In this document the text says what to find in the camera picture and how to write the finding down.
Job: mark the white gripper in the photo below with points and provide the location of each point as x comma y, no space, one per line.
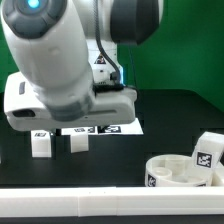
25,112

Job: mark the white round stool seat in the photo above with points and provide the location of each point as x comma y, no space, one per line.
172,170

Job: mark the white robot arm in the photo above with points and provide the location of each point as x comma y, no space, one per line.
65,50

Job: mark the white sheet with tags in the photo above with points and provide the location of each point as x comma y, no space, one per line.
133,128

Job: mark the white front obstacle rail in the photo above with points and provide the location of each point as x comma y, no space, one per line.
110,201

